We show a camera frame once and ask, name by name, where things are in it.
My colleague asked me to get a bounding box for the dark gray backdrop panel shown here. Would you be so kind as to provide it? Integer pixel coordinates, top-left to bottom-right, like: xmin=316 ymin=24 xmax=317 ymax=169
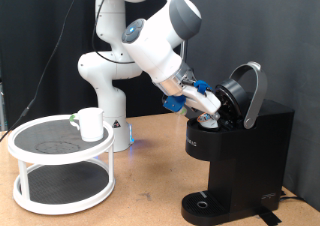
xmin=181 ymin=0 xmax=320 ymax=212

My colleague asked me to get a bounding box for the wrist camera on blue mount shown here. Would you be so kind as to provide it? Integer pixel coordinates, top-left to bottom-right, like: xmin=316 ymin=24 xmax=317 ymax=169
xmin=161 ymin=94 xmax=189 ymax=118

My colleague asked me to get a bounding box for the black tape strip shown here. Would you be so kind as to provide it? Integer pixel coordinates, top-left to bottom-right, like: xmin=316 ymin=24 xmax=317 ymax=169
xmin=256 ymin=207 xmax=283 ymax=226

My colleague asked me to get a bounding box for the thin black cable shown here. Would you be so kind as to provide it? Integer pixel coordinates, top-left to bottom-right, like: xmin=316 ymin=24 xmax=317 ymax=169
xmin=0 ymin=0 xmax=136 ymax=142

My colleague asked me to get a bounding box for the black curtain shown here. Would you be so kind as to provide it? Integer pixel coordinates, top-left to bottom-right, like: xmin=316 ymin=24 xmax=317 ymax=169
xmin=0 ymin=0 xmax=185 ymax=130

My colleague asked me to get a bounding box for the white mug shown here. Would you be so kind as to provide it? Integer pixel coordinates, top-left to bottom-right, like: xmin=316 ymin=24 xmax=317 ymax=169
xmin=68 ymin=107 xmax=105 ymax=143

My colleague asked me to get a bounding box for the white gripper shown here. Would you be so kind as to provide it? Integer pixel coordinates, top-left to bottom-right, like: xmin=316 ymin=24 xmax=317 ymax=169
xmin=181 ymin=84 xmax=222 ymax=122

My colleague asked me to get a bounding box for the white two-tier turntable shelf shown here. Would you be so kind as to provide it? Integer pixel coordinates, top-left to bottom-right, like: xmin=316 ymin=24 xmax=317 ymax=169
xmin=7 ymin=114 xmax=117 ymax=216

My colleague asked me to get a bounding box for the blue cable clip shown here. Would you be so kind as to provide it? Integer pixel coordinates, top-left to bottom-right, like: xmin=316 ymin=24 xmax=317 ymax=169
xmin=193 ymin=79 xmax=213 ymax=95

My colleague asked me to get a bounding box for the gray vertical frame post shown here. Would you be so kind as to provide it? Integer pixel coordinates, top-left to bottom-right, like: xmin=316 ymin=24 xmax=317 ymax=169
xmin=0 ymin=80 xmax=7 ymax=132

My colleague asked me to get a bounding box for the black Keurig coffee machine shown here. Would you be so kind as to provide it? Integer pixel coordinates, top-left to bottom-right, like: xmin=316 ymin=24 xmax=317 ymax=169
xmin=180 ymin=61 xmax=296 ymax=226

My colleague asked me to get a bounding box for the black power cord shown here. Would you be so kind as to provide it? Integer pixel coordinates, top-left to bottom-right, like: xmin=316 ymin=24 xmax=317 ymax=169
xmin=279 ymin=189 xmax=306 ymax=202

